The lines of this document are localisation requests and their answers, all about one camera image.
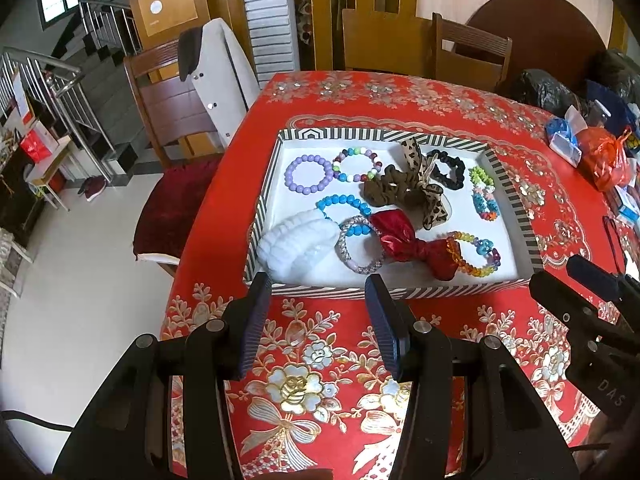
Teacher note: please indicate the red paper bag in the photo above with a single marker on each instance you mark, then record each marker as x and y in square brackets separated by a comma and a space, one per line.
[37, 147]

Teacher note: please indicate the round brown wooden board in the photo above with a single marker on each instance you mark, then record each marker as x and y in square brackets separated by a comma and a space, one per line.
[550, 35]

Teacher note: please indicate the light wooden chair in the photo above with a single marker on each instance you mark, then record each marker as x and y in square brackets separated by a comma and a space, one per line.
[385, 40]
[475, 60]

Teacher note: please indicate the white louvered door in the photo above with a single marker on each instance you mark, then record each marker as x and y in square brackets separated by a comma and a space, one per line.
[270, 10]

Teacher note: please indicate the dark red seat cushion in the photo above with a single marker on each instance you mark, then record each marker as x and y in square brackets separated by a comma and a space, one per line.
[170, 200]

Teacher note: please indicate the black scrunchie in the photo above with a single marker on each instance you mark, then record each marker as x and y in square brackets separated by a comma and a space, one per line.
[452, 160]

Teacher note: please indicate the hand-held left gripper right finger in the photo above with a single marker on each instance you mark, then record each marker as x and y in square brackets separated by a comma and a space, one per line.
[382, 320]

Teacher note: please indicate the brown wooden chair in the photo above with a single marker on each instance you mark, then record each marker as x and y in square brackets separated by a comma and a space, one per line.
[160, 95]

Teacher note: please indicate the dark shoes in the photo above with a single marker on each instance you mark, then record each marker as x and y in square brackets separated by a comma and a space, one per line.
[92, 187]

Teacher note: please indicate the red shiny bow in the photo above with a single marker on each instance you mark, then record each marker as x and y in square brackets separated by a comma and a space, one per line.
[395, 235]

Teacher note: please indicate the brown scrunchie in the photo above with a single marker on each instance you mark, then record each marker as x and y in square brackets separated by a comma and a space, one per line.
[385, 190]

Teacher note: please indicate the black plastic bag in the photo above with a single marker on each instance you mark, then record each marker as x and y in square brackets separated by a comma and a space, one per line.
[545, 90]

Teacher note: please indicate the striped rim white tray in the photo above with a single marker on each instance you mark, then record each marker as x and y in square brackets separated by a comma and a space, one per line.
[305, 205]

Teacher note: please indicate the metal stair railing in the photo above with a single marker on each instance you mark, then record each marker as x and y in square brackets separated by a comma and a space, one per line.
[55, 67]

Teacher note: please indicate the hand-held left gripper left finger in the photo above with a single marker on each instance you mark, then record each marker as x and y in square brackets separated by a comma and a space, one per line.
[252, 320]

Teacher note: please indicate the red floral tablecloth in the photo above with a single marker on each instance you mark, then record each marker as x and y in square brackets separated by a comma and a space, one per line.
[325, 100]

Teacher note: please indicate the wooden cabinet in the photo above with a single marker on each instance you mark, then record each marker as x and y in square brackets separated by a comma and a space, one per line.
[175, 10]

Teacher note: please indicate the dark blue bag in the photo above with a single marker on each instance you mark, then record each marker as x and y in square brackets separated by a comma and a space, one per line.
[610, 105]

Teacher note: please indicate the leopard print bow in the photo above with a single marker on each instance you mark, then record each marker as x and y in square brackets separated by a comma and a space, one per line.
[415, 152]

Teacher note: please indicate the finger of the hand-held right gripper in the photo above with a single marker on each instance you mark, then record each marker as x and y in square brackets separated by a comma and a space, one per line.
[600, 282]
[590, 340]

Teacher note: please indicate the blue white packet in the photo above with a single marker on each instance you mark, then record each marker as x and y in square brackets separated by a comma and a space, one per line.
[562, 135]

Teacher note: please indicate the small white table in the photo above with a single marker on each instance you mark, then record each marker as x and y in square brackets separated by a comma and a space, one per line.
[50, 165]

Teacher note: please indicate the white coat dark collar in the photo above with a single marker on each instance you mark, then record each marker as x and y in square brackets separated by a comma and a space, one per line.
[220, 75]

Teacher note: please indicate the white fluffy headband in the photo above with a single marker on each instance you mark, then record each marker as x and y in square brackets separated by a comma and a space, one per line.
[300, 245]

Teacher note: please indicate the orange plastic bag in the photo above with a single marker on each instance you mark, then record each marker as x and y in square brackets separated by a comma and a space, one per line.
[602, 160]

